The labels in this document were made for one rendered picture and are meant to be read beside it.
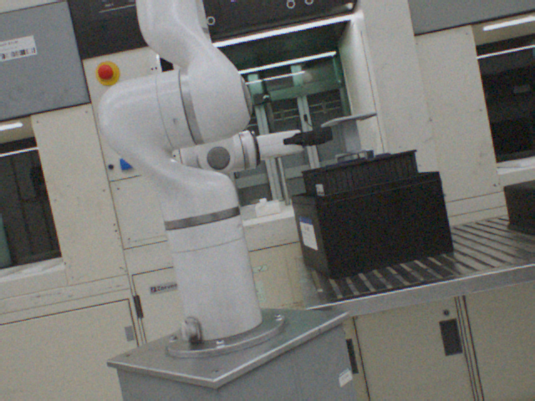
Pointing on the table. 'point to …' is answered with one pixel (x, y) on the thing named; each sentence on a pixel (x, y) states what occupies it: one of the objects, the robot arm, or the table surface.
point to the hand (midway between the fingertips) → (321, 136)
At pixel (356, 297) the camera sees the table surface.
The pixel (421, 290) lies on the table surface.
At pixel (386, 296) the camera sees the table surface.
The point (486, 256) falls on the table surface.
